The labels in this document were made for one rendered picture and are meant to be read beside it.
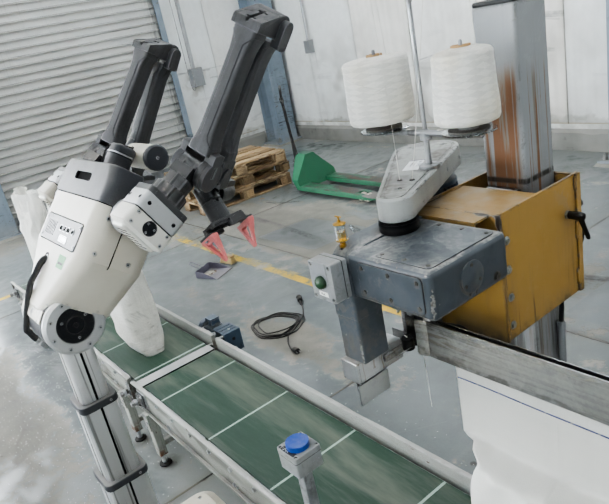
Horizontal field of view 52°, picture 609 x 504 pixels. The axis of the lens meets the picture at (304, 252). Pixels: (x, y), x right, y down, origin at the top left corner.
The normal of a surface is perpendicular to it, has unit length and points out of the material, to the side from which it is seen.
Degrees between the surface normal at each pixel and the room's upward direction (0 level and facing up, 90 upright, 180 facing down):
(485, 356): 90
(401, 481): 0
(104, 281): 115
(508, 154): 90
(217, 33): 90
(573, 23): 90
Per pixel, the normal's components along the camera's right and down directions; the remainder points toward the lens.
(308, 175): 0.55, -0.07
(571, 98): -0.77, 0.36
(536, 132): 0.61, 0.17
